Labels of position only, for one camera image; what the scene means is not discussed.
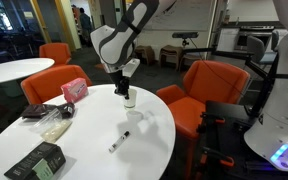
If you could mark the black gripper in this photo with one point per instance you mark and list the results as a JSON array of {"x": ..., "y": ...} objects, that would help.
[{"x": 118, "y": 79}]

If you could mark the clear plastic cup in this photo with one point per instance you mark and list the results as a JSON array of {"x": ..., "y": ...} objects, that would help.
[{"x": 130, "y": 100}]

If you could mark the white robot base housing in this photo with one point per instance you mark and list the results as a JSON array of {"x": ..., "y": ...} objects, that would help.
[{"x": 280, "y": 123}]

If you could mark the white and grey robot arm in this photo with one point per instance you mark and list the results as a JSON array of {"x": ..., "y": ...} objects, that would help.
[{"x": 122, "y": 36}]

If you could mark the brown wooden stool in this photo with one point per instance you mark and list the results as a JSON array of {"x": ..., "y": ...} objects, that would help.
[
  {"x": 145, "y": 53},
  {"x": 170, "y": 55},
  {"x": 189, "y": 60}
]

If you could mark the pink tissue box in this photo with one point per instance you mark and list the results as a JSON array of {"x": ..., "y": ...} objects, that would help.
[{"x": 74, "y": 89}]

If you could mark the white marker with black cap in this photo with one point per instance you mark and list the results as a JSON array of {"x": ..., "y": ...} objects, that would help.
[{"x": 119, "y": 141}]

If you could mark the small black packet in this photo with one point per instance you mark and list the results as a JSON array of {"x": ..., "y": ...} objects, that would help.
[{"x": 66, "y": 109}]

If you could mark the orange armchair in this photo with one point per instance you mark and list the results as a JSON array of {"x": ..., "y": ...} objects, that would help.
[
  {"x": 55, "y": 52},
  {"x": 210, "y": 90},
  {"x": 47, "y": 83}
]

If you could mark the clear bag of white grains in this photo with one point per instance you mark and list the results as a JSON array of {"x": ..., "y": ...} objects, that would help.
[{"x": 55, "y": 129}]

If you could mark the person in dark clothes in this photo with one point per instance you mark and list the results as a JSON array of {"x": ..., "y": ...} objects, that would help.
[{"x": 85, "y": 24}]

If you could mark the dark brown snack packet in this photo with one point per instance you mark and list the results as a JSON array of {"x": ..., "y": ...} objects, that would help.
[{"x": 37, "y": 110}]

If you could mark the white round side table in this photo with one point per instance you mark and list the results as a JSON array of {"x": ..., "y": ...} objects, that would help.
[{"x": 15, "y": 69}]

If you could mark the black box with green label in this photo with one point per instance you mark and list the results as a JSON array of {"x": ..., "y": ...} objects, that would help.
[{"x": 37, "y": 163}]

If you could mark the black equipment cart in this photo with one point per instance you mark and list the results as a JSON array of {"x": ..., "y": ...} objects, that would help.
[{"x": 224, "y": 146}]

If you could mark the grey office chair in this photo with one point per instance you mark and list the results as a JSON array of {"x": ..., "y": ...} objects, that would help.
[{"x": 255, "y": 46}]

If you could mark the stainless steel oven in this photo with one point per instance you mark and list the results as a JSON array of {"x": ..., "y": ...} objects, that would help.
[{"x": 252, "y": 37}]

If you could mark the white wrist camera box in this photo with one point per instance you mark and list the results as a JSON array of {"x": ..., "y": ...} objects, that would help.
[{"x": 131, "y": 66}]

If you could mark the black camera on tripod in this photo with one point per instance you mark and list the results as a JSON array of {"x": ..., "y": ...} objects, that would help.
[{"x": 185, "y": 35}]

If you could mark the wall whiteboard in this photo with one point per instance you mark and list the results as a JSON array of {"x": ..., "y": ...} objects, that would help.
[{"x": 184, "y": 15}]

